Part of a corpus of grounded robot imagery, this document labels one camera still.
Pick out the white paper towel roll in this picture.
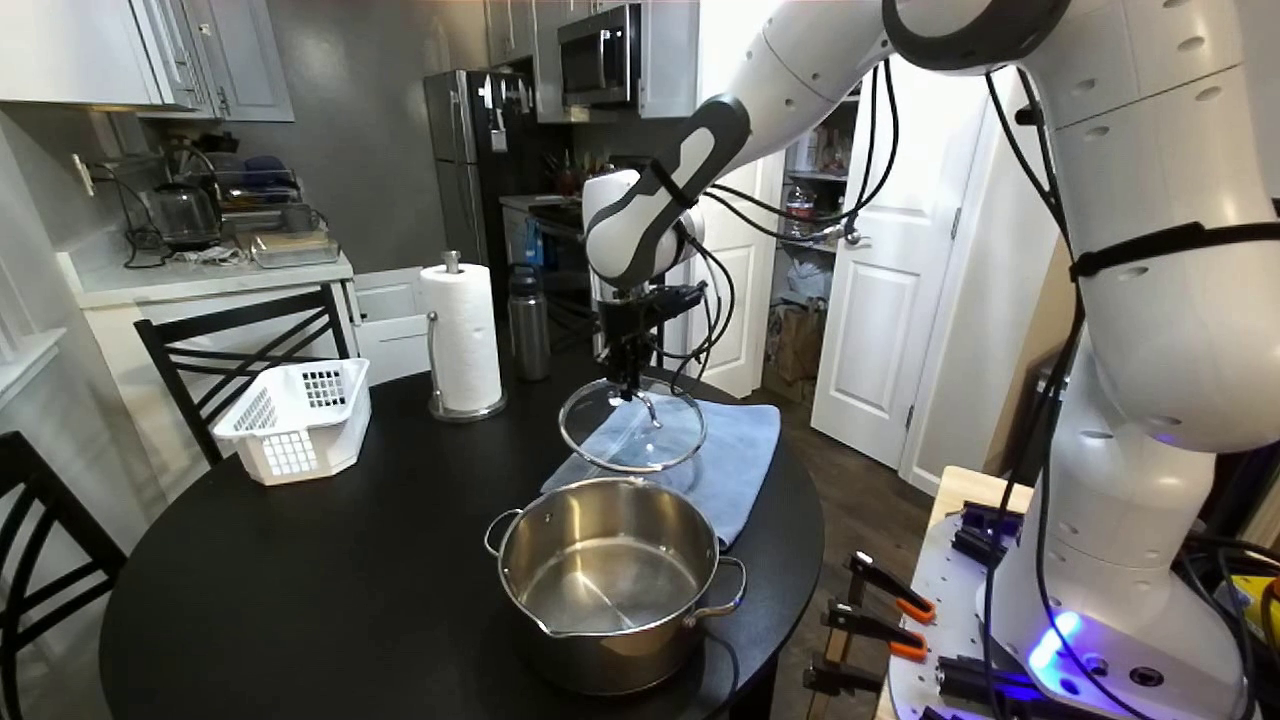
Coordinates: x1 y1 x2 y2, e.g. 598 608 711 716
414 246 507 423

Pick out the dark steel refrigerator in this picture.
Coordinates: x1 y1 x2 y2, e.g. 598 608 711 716
420 57 569 307

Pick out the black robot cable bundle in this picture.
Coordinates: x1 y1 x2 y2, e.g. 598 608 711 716
673 57 903 393

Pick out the white kitchen counter cabinet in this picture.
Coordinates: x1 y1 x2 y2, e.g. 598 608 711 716
54 246 432 501

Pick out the white plastic basket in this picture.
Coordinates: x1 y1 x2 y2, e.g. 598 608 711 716
209 354 377 486

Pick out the steel microwave oven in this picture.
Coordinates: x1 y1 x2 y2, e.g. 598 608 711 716
554 0 643 116

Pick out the black coffee maker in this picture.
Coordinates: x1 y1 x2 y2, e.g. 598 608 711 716
117 146 222 262

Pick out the steel water bottle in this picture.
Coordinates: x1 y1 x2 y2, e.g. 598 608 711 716
502 262 554 382

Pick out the blue folded towel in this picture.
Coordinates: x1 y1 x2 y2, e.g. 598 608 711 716
534 393 783 549

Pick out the black clamp orange handle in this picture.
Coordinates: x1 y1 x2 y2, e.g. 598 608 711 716
800 655 882 698
825 598 931 668
846 549 939 629

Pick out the white panel door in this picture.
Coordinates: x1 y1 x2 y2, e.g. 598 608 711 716
806 116 999 470

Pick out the silver stainless steel pot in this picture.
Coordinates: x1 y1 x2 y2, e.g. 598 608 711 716
479 474 752 698

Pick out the white upper kitchen cabinet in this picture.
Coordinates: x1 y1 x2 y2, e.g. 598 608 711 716
0 0 297 126

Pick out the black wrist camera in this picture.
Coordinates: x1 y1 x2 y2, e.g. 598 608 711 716
639 281 711 329

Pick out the wooden robot mounting platform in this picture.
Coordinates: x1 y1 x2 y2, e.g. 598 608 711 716
872 464 1280 720

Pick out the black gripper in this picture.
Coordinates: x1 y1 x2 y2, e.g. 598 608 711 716
590 287 707 402

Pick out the round glass pot lid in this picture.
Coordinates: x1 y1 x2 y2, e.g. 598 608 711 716
554 377 711 481

